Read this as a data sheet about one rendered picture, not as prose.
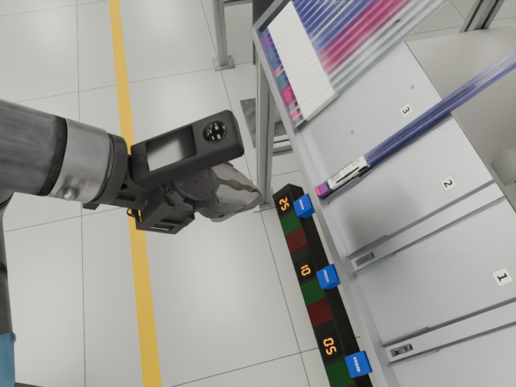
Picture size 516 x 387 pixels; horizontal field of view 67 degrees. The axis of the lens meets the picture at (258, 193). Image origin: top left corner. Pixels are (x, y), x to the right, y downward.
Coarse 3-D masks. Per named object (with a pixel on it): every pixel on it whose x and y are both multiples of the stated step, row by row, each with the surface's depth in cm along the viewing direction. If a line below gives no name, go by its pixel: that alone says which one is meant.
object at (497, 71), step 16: (496, 64) 41; (512, 64) 40; (480, 80) 42; (496, 80) 41; (448, 96) 44; (464, 96) 43; (432, 112) 45; (448, 112) 44; (416, 128) 46; (384, 144) 49; (400, 144) 48; (368, 160) 50
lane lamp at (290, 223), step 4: (292, 212) 61; (288, 216) 61; (292, 216) 61; (296, 216) 60; (280, 220) 62; (284, 220) 62; (288, 220) 61; (292, 220) 60; (296, 220) 60; (284, 224) 62; (288, 224) 61; (292, 224) 60; (296, 224) 60; (300, 224) 59; (284, 228) 61; (288, 228) 61; (292, 228) 60; (296, 228) 60; (284, 232) 61; (288, 232) 61
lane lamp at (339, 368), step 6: (342, 360) 50; (330, 366) 51; (336, 366) 50; (342, 366) 50; (330, 372) 51; (336, 372) 50; (342, 372) 50; (348, 372) 49; (330, 378) 51; (336, 378) 50; (342, 378) 49; (348, 378) 49; (330, 384) 50; (336, 384) 50; (342, 384) 49; (348, 384) 49
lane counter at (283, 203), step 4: (288, 192) 62; (284, 196) 63; (288, 196) 62; (276, 200) 64; (280, 200) 63; (284, 200) 62; (288, 200) 62; (276, 204) 64; (280, 204) 63; (284, 204) 62; (288, 204) 62; (292, 204) 61; (280, 208) 63; (284, 208) 62; (288, 208) 62; (280, 212) 63; (284, 212) 62; (280, 216) 62
